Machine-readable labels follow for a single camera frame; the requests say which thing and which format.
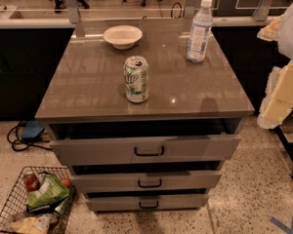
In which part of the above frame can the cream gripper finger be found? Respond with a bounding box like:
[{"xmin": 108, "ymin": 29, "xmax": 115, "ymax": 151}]
[
  {"xmin": 257, "ymin": 17, "xmax": 282, "ymax": 41},
  {"xmin": 257, "ymin": 60, "xmax": 293, "ymax": 129}
]

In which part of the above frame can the green white 7up can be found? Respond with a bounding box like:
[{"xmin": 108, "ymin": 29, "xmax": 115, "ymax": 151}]
[{"xmin": 123, "ymin": 56, "xmax": 148, "ymax": 103}]

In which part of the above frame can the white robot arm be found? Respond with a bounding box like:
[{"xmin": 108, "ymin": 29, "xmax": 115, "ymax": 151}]
[{"xmin": 257, "ymin": 3, "xmax": 293, "ymax": 129}]

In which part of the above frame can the white paper bowl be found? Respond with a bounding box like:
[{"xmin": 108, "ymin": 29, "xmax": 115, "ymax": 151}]
[{"xmin": 103, "ymin": 25, "xmax": 143, "ymax": 50}]

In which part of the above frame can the red soda can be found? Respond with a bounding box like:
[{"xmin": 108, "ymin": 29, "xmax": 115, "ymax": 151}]
[{"xmin": 22, "ymin": 171, "xmax": 40, "ymax": 192}]

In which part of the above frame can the clear plastic water bottle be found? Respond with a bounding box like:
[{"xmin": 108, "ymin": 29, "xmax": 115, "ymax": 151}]
[{"xmin": 187, "ymin": 0, "xmax": 213, "ymax": 63}]

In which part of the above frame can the grey drawer cabinet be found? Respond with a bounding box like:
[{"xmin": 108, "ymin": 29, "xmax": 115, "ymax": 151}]
[{"xmin": 36, "ymin": 19, "xmax": 253, "ymax": 212}]

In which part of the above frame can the blue floor tape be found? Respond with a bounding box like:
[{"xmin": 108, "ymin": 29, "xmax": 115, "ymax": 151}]
[{"xmin": 270, "ymin": 215, "xmax": 293, "ymax": 234}]

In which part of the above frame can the bottom grey drawer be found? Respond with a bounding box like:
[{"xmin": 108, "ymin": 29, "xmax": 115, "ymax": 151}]
[{"xmin": 85, "ymin": 194, "xmax": 208, "ymax": 212}]

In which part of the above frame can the grey drawer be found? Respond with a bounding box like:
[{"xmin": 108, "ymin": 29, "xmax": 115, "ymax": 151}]
[
  {"xmin": 72, "ymin": 171, "xmax": 222, "ymax": 193},
  {"xmin": 51, "ymin": 135, "xmax": 241, "ymax": 165},
  {"xmin": 85, "ymin": 194, "xmax": 208, "ymax": 212}
]

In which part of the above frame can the middle grey drawer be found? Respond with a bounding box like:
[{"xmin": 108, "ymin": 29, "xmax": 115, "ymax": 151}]
[{"xmin": 72, "ymin": 171, "xmax": 222, "ymax": 193}]

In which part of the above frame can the top grey drawer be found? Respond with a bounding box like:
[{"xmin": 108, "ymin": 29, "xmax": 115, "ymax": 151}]
[{"xmin": 51, "ymin": 135, "xmax": 241, "ymax": 165}]

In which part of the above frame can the red apple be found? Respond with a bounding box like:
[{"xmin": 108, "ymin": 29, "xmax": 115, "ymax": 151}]
[{"xmin": 61, "ymin": 178, "xmax": 71, "ymax": 188}]

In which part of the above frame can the green chip bag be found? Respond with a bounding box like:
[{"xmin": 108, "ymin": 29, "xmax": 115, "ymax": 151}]
[{"xmin": 26, "ymin": 174, "xmax": 69, "ymax": 210}]

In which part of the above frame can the blue foot pedal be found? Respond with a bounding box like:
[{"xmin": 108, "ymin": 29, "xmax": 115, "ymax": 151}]
[{"xmin": 21, "ymin": 121, "xmax": 44, "ymax": 140}]

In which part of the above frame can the yellow white snack bag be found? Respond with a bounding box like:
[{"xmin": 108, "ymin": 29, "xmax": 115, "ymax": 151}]
[{"xmin": 11, "ymin": 214, "xmax": 53, "ymax": 234}]

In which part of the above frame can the black cart frame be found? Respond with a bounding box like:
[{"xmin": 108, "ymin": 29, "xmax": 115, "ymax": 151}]
[{"xmin": 273, "ymin": 109, "xmax": 293, "ymax": 183}]

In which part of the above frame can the black floor cable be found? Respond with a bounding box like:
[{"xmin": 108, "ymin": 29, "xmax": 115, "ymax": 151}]
[{"xmin": 6, "ymin": 120, "xmax": 53, "ymax": 153}]

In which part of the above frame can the black wire basket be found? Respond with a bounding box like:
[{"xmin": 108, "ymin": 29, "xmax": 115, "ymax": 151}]
[{"xmin": 0, "ymin": 166, "xmax": 76, "ymax": 234}]

